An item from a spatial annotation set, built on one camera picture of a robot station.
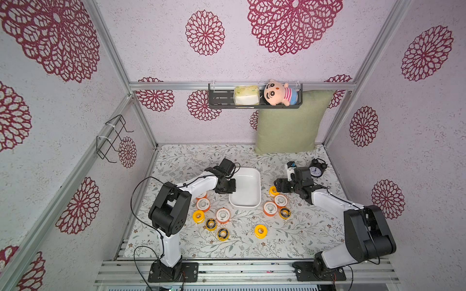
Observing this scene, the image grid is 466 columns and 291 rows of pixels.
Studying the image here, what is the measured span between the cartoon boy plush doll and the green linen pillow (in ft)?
0.18

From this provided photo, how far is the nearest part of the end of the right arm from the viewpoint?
0.68 m

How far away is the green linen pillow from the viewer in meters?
0.97

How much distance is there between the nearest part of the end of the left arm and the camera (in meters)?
A: 0.70
